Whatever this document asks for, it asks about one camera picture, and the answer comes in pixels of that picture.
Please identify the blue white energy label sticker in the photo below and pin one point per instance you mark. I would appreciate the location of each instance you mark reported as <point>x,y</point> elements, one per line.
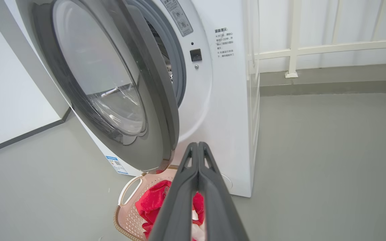
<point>117,165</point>

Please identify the cream perforated laundry basket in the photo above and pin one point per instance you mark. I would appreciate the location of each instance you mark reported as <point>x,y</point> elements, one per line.
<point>129,217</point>

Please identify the white metal railing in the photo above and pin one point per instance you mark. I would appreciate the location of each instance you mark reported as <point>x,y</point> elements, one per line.
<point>293,36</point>

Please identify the grey warning label sticker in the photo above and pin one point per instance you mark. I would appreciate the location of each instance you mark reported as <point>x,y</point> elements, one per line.
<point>179,16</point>

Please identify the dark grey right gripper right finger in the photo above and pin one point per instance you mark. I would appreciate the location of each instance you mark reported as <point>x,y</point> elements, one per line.
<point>219,207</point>

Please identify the white front-loading washing machine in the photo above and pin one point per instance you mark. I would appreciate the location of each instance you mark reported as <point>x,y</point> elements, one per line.
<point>226,117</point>

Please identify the red garment with white stripes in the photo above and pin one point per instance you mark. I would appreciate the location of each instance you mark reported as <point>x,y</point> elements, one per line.
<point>151,204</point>

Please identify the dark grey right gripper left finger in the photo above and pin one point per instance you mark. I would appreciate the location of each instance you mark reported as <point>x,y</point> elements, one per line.
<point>179,207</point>

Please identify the grey round washing machine door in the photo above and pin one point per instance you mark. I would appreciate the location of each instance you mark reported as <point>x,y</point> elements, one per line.
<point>152,134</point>

